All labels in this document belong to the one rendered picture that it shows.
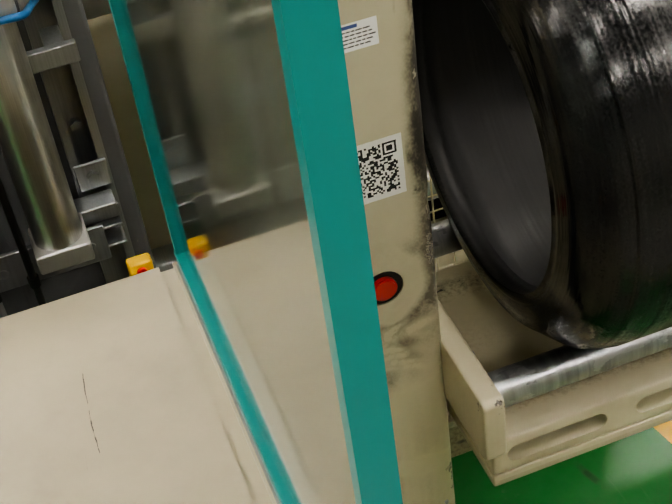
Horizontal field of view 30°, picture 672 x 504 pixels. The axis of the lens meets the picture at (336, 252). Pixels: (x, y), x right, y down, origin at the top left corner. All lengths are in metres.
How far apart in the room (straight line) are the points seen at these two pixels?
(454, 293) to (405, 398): 0.28
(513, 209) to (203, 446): 0.80
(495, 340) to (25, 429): 0.80
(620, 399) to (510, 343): 0.21
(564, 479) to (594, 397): 1.04
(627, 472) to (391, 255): 1.30
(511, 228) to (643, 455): 1.03
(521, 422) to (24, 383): 0.65
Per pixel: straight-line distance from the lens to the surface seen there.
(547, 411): 1.51
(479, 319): 1.70
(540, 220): 1.67
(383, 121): 1.25
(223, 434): 0.98
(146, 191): 2.15
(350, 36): 1.19
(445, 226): 1.67
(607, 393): 1.53
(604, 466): 2.58
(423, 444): 1.58
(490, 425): 1.42
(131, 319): 1.09
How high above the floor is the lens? 1.99
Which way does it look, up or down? 40 degrees down
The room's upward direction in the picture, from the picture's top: 9 degrees counter-clockwise
